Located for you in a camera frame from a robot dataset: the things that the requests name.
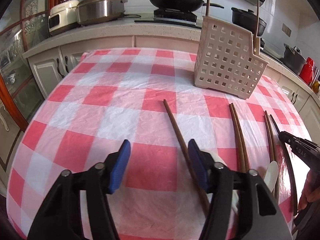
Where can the white lower cabinets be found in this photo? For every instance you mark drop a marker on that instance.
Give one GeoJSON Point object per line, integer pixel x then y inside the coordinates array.
{"type": "Point", "coordinates": [66, 54]}

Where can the white ceramic spoon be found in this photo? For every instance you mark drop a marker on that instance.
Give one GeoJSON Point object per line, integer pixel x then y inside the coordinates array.
{"type": "Point", "coordinates": [271, 175]}

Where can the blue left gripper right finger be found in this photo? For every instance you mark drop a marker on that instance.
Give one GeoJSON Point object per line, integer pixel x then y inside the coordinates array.
{"type": "Point", "coordinates": [197, 162]}

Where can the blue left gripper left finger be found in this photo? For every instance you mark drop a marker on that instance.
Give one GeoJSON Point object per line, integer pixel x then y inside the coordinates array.
{"type": "Point", "coordinates": [116, 165]}

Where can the black glass gas stove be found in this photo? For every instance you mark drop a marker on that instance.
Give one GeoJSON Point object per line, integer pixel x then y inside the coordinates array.
{"type": "Point", "coordinates": [188, 19]}

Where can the black lidded cooking pot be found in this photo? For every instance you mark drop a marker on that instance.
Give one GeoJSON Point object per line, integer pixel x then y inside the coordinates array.
{"type": "Point", "coordinates": [247, 19]}

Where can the white small cooker appliance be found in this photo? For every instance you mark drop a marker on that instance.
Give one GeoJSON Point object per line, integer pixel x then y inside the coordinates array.
{"type": "Point", "coordinates": [63, 17]}

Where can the red thermos jug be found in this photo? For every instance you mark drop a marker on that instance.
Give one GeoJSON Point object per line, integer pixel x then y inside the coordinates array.
{"type": "Point", "coordinates": [306, 73]}

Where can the steel vacuum flask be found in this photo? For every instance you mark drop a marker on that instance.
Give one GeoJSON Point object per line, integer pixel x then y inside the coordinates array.
{"type": "Point", "coordinates": [315, 75]}

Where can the red wooden glass door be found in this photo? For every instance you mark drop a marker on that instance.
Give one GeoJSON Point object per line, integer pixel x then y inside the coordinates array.
{"type": "Point", "coordinates": [24, 24]}

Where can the person's right hand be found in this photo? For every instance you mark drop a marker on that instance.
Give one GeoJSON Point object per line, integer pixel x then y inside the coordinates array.
{"type": "Point", "coordinates": [308, 195]}

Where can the white perforated utensil basket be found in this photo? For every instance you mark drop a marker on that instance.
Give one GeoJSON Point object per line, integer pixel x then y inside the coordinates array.
{"type": "Point", "coordinates": [226, 60]}

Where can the open silver rice cooker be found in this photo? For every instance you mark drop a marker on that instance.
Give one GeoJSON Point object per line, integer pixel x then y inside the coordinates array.
{"type": "Point", "coordinates": [98, 11]}

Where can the dark grey stock pot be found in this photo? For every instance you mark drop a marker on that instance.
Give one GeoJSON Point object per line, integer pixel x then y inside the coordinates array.
{"type": "Point", "coordinates": [293, 59]}

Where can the wall power socket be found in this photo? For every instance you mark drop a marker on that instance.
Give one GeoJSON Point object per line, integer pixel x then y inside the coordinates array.
{"type": "Point", "coordinates": [286, 30]}

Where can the black wok pan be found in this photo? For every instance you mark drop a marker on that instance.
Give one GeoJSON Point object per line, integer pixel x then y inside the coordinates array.
{"type": "Point", "coordinates": [178, 5]}

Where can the brown sauce bottle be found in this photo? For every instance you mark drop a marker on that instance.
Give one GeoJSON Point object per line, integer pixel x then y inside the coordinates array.
{"type": "Point", "coordinates": [316, 86]}

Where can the red white checkered tablecloth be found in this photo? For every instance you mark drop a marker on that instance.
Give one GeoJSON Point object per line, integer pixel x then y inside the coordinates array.
{"type": "Point", "coordinates": [114, 95]}

